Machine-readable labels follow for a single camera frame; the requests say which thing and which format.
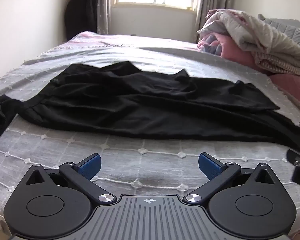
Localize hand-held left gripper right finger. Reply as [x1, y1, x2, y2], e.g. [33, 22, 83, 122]
[184, 152, 277, 203]

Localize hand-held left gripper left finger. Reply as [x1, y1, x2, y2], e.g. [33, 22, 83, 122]
[25, 154, 117, 204]

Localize black pants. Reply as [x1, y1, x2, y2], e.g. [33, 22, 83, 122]
[5, 61, 300, 157]

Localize grey checked bedspread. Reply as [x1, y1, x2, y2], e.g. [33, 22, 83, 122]
[0, 46, 300, 230]

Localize pink pillow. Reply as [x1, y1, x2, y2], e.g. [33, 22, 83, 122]
[269, 73, 300, 99]

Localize striped folded blanket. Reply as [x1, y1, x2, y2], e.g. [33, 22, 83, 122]
[254, 51, 300, 77]

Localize pink bed sheet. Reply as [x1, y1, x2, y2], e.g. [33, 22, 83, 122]
[66, 31, 200, 52]

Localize folded beige and pink quilts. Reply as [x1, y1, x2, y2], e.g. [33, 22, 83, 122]
[197, 9, 300, 68]

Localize grey padded headboard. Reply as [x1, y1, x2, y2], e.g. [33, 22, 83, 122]
[258, 14, 300, 57]

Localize dark hanging jacket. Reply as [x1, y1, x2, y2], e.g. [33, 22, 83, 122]
[64, 0, 100, 42]

